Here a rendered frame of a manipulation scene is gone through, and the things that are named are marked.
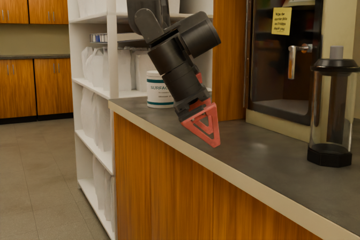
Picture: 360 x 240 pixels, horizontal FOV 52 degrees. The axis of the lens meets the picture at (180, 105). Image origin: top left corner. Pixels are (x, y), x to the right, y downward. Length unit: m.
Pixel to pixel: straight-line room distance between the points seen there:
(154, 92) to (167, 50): 0.87
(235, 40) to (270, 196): 0.68
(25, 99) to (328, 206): 5.32
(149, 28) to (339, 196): 0.46
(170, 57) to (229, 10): 0.65
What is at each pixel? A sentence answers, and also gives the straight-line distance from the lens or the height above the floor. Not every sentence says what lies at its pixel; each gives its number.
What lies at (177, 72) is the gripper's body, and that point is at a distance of 0.65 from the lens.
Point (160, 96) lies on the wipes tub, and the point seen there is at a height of 0.99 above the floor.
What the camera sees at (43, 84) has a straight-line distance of 5.77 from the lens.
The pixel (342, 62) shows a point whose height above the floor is 1.17.
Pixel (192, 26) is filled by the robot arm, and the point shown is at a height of 1.25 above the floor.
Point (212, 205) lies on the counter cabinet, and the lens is 1.02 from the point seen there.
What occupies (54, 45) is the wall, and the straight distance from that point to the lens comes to 6.30.
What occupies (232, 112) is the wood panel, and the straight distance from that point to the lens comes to 1.31.
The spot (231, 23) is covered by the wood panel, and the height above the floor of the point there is 1.27.
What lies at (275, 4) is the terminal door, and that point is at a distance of 1.15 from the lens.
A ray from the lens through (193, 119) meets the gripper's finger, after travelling 0.62.
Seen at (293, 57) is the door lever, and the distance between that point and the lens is 1.01.
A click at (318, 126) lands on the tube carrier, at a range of 0.89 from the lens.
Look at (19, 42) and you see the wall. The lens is 6.26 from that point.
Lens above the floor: 1.23
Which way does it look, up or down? 10 degrees down
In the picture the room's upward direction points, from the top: straight up
